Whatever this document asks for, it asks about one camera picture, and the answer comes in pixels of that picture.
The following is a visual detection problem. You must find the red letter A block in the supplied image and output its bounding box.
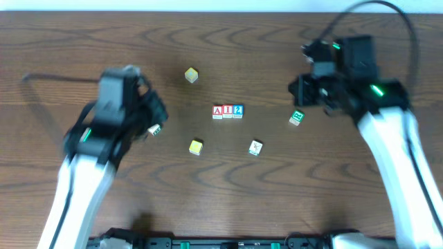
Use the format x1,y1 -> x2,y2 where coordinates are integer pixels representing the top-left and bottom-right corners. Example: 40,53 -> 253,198
212,105 -> 223,120

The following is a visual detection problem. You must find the red letter I block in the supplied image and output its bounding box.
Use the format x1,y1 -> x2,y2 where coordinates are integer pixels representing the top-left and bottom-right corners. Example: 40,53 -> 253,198
222,104 -> 233,118

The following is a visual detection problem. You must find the blue number 2 block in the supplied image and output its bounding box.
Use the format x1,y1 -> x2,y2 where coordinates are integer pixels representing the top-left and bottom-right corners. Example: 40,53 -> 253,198
233,104 -> 244,119

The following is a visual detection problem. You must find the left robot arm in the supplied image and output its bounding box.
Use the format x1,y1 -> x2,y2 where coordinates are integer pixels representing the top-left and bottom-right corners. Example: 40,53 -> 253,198
38,65 -> 168,248

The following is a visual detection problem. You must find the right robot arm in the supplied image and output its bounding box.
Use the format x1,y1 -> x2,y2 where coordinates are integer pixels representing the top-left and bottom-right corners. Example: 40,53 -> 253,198
288,35 -> 442,248

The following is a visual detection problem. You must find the white block green side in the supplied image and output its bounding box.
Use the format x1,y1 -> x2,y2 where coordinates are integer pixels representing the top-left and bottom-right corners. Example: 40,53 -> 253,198
147,124 -> 162,136

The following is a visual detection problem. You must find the green letter R block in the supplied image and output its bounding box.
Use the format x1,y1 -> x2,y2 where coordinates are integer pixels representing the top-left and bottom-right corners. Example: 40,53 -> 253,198
289,110 -> 305,126

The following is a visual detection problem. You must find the yellow block upper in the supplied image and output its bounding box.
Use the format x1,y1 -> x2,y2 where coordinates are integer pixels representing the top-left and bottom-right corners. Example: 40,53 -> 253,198
184,67 -> 199,84

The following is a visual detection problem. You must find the yellow block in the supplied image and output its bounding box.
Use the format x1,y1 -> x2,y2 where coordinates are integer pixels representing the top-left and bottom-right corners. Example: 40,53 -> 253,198
189,140 -> 203,156
184,67 -> 199,84

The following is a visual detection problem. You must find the yellow block lower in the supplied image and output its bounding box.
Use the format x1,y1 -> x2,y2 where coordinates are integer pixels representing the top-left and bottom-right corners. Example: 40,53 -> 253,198
189,140 -> 203,156

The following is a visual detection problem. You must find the white block stick figure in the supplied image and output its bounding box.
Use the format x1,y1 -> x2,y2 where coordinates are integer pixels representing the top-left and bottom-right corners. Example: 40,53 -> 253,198
248,140 -> 263,156

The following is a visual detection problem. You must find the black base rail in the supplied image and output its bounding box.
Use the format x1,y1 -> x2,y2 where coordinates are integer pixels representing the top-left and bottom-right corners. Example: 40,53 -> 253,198
86,228 -> 395,249

